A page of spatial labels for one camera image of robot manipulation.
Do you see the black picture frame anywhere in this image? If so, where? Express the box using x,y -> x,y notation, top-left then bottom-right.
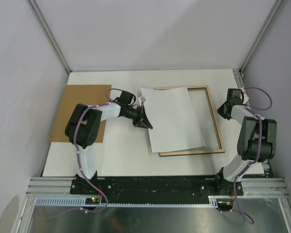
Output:
159,85 -> 226,157

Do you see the brown cardboard backing board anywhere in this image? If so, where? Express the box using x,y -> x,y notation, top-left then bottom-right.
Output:
49,84 -> 112,143

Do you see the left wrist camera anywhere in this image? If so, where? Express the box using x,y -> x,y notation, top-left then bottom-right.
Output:
138,97 -> 146,105

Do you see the corner aluminium post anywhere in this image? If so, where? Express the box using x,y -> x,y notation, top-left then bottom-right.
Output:
235,0 -> 291,176
26,0 -> 71,74

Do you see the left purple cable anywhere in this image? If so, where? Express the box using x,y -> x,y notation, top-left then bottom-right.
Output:
36,88 -> 122,220

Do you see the purple cable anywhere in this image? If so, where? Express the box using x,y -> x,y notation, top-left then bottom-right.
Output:
232,87 -> 273,225
36,88 -> 122,220

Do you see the left corner aluminium post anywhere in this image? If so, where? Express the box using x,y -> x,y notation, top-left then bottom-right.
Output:
26,0 -> 71,74

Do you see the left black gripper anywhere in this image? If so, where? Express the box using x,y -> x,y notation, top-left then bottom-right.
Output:
123,105 -> 152,130

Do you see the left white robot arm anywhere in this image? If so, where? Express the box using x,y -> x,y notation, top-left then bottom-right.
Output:
65,90 -> 153,194

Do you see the aluminium frame rail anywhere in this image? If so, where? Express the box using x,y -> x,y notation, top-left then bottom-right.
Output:
26,177 -> 290,198

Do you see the right corner aluminium post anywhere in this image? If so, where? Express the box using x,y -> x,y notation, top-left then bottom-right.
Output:
235,0 -> 291,176

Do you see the landscape photo print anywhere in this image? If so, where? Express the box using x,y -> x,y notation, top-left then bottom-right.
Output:
141,87 -> 206,153

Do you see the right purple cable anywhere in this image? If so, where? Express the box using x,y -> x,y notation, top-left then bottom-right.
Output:
232,87 -> 273,225

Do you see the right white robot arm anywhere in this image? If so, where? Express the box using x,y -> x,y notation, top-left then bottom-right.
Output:
214,87 -> 277,195

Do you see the grey cable duct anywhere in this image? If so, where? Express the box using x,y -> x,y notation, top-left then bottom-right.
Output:
33,195 -> 219,208

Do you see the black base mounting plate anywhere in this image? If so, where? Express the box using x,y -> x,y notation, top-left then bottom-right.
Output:
70,175 -> 243,205

